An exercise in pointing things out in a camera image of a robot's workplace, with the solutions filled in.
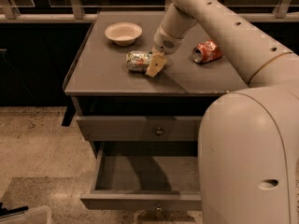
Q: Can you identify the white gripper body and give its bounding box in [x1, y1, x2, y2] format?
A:
[153, 25, 183, 54]

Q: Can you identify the grey top drawer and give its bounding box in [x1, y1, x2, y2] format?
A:
[77, 116, 202, 142]

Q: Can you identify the open grey middle drawer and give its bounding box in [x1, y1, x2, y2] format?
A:
[80, 141, 201, 211]

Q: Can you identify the grey drawer cabinet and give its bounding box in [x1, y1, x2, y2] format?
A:
[62, 10, 250, 161]

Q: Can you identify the clear plastic bin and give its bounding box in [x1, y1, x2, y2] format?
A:
[0, 206, 54, 224]

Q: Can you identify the green white 7up can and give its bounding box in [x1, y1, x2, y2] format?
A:
[126, 50, 152, 72]

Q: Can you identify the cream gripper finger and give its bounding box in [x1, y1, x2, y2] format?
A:
[146, 52, 167, 77]

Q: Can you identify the red coke can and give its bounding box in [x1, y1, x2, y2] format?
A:
[192, 40, 222, 63]

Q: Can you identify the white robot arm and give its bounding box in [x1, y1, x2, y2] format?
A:
[153, 0, 299, 224]

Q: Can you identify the beige paper bowl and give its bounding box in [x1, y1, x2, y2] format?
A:
[105, 22, 142, 46]

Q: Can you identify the black object on floor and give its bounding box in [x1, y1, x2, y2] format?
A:
[0, 203, 29, 217]

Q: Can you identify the metal window railing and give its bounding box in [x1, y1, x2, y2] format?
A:
[0, 0, 299, 24]

